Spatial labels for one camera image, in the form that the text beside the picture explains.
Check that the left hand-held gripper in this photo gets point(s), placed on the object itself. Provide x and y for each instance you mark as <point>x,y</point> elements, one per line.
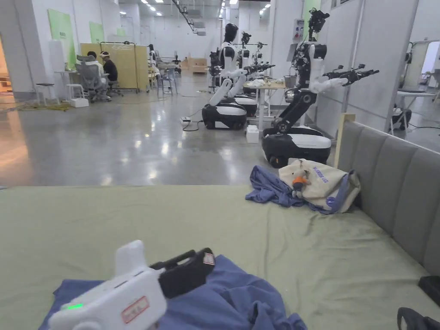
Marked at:
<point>113,299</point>

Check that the dark blue shirt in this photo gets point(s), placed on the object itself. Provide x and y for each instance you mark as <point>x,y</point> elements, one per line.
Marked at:
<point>227,302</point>

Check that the bed with pale green sheet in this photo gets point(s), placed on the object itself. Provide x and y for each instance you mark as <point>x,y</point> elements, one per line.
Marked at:
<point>137,220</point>

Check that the crumpled blue garment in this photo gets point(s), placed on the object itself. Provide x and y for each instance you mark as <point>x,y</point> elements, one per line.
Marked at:
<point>266,187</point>

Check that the small plush toy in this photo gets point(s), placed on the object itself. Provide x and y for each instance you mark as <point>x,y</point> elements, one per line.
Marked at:
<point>299,182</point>

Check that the white power strip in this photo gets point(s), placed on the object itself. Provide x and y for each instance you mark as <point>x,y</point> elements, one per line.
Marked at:
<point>185,120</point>

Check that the white foam box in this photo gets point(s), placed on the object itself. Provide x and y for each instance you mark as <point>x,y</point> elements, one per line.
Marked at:
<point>252,134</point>
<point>79,102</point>

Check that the white humanoid wheeled robot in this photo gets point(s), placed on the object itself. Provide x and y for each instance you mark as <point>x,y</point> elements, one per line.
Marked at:
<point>225,113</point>
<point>245,101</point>

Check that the beige tote bag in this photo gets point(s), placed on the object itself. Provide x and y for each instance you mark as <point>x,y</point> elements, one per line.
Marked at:
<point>330,185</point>

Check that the black and white wheeled robot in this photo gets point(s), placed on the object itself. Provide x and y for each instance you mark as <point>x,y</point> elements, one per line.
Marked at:
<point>302,141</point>

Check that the wooden crate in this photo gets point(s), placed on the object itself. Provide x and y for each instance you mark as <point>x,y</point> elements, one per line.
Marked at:
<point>197,65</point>

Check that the grey padded headboard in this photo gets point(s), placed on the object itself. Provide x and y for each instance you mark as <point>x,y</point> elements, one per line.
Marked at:
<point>395,178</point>

